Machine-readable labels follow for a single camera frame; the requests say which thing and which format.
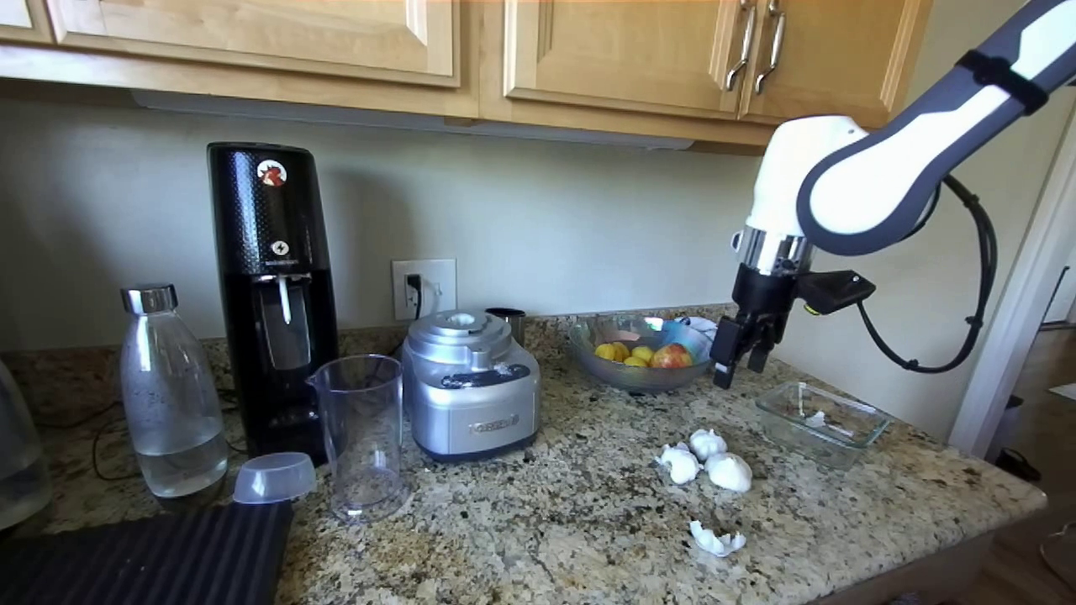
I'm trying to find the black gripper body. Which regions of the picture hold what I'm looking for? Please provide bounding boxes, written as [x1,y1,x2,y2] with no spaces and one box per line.
[730,263,805,336]

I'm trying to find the white garlic bulb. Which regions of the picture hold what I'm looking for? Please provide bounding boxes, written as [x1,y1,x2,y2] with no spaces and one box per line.
[687,423,733,464]
[655,440,706,487]
[703,450,756,498]

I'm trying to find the grey glass fruit bowl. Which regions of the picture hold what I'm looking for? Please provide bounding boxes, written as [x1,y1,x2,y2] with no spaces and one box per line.
[565,312,726,396]

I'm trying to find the square clear glass bowl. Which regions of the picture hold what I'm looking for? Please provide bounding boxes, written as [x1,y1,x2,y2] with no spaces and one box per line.
[749,376,893,453]

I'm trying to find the blue white snack bag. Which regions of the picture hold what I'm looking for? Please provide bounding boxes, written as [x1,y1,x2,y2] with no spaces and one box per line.
[667,312,733,354]

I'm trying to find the red orange apple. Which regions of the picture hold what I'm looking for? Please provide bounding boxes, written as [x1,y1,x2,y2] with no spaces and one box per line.
[650,343,696,376]

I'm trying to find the small food processor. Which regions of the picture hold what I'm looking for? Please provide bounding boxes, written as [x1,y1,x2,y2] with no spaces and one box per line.
[396,304,543,464]

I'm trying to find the black power plug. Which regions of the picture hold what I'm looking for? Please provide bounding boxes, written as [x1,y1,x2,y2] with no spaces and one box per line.
[400,270,441,325]

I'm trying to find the clear plastic measuring cup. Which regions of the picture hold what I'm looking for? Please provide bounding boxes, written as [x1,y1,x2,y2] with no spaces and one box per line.
[301,348,412,525]

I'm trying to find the black soda maker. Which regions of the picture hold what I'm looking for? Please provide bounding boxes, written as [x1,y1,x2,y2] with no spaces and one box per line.
[206,142,344,464]

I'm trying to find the translucent plastic lid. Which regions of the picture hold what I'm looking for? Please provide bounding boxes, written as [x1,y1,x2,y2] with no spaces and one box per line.
[228,450,320,512]

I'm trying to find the wooden upper cabinets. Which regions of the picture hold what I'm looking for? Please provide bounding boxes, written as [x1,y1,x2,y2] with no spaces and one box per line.
[0,0,933,159]

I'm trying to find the clear bottle with silver cap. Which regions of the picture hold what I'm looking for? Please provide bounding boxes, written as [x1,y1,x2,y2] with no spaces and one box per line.
[113,281,228,504]

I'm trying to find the black ribbed drying mat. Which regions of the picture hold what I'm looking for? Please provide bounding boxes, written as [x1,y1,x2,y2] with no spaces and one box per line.
[0,499,294,605]

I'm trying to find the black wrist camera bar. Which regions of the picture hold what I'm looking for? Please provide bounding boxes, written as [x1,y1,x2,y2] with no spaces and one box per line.
[795,270,876,320]

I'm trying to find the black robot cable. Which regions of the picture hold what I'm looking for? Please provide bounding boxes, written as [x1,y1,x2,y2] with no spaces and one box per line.
[855,173,1003,378]

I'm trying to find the white door frame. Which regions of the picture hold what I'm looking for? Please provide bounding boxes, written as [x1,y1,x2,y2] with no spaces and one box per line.
[945,110,1076,464]

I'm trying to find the metal cabinet handle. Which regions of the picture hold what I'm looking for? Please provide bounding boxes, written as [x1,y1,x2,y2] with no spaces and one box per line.
[749,0,789,102]
[718,0,761,98]

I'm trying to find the white wall outlet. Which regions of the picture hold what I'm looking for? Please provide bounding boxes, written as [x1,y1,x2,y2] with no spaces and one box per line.
[388,255,460,325]

